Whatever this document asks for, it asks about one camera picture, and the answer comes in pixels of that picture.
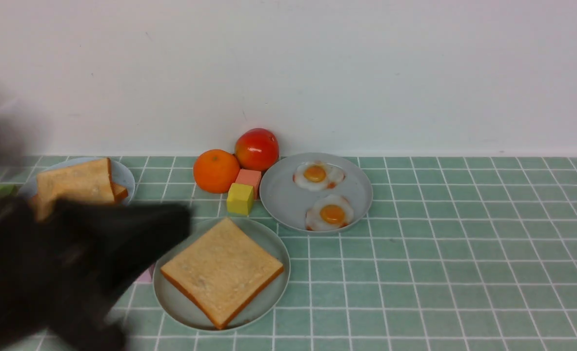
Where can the front fried egg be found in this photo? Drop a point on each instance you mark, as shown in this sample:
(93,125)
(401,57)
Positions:
(329,214)

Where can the salmon cube block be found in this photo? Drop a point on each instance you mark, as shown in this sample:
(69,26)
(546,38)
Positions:
(250,178)

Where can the yellow cube block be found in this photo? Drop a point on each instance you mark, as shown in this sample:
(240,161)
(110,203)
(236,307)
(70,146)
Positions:
(240,199)

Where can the grey plate with bread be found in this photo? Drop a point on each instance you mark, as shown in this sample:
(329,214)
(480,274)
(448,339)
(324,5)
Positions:
(120,175)

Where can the orange fruit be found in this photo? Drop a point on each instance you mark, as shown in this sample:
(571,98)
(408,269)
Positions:
(215,171)

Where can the fried egg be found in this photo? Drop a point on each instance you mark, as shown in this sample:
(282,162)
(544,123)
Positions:
(329,214)
(318,176)

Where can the grey plate with eggs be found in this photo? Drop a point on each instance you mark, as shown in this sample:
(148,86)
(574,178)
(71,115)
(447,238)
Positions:
(288,203)

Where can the red tomato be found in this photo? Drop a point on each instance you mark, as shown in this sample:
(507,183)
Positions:
(257,150)

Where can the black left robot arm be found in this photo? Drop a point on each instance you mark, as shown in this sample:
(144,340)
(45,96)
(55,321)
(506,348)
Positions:
(68,255)

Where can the pink cube block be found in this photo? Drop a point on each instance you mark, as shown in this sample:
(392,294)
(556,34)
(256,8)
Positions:
(147,276)

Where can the back fried egg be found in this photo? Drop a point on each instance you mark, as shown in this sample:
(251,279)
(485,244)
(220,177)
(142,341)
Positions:
(318,176)

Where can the green cube block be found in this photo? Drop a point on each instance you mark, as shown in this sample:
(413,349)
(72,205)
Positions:
(8,190)

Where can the green empty plate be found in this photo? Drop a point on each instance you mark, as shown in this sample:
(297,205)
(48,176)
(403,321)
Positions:
(171,297)

